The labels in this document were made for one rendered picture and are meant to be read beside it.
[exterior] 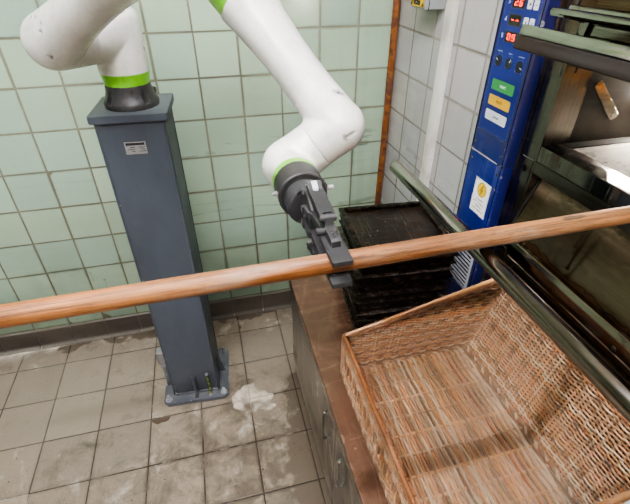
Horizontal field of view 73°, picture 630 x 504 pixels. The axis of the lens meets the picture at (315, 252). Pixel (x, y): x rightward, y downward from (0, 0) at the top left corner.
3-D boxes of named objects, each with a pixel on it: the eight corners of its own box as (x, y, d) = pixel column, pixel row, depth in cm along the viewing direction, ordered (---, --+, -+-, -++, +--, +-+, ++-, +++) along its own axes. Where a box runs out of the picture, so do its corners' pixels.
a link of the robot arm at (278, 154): (279, 188, 98) (248, 153, 92) (322, 153, 96) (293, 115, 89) (291, 218, 87) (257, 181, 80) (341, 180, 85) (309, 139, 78)
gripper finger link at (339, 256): (339, 237, 64) (339, 233, 64) (353, 264, 59) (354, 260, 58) (319, 240, 64) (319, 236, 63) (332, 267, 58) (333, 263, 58)
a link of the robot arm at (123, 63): (83, 85, 115) (59, 4, 105) (132, 74, 126) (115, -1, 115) (113, 93, 110) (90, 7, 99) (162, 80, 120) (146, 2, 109)
